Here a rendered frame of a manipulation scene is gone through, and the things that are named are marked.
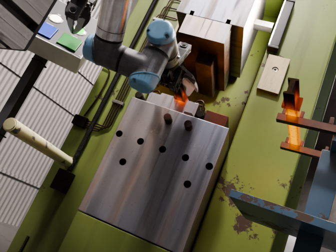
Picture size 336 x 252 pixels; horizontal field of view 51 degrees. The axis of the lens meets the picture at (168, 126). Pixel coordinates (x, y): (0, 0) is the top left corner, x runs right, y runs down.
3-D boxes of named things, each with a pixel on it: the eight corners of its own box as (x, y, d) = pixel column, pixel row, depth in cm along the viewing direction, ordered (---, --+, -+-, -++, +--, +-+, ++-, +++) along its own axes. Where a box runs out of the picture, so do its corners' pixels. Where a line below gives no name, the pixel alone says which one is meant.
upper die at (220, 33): (224, 43, 141) (232, 24, 143) (178, 31, 146) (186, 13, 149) (224, 91, 179) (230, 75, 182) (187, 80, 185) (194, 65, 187)
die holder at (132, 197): (181, 255, 109) (229, 128, 121) (77, 209, 119) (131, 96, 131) (195, 258, 160) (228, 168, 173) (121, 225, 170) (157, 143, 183)
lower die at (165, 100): (191, 121, 131) (200, 102, 133) (143, 105, 136) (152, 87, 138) (199, 154, 169) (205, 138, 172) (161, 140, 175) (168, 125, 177)
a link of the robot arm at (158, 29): (138, 38, 93) (151, 13, 95) (147, 60, 103) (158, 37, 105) (166, 46, 90) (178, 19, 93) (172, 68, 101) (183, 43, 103)
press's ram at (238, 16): (264, 32, 140) (293, -43, 151) (175, 11, 150) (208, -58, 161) (256, 82, 178) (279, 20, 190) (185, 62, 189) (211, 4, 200)
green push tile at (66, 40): (75, 51, 130) (83, 40, 135) (56, 41, 129) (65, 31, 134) (73, 54, 131) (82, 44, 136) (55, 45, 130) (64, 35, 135)
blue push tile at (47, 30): (50, 37, 128) (59, 28, 133) (30, 28, 127) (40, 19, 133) (49, 41, 129) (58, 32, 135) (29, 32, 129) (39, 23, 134)
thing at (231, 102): (229, 168, 171) (283, 19, 196) (152, 140, 182) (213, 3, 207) (228, 172, 180) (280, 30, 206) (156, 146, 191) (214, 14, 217)
